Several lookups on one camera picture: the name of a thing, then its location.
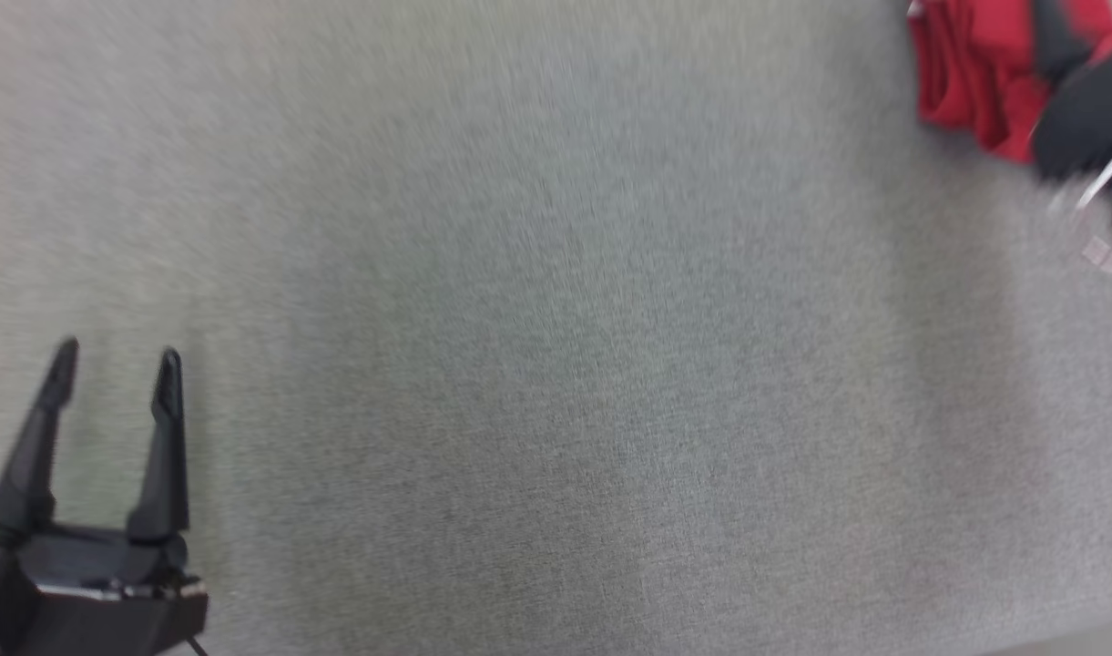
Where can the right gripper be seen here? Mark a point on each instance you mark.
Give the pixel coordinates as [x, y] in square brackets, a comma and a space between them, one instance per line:
[1084, 118]

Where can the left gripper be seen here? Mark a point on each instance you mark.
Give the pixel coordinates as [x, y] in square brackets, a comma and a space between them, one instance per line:
[73, 610]

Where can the red shorts with white stripes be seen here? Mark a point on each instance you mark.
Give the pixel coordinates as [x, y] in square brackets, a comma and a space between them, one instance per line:
[974, 64]

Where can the grey fabric sofa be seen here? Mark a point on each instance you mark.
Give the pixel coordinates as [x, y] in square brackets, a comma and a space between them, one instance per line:
[556, 319]

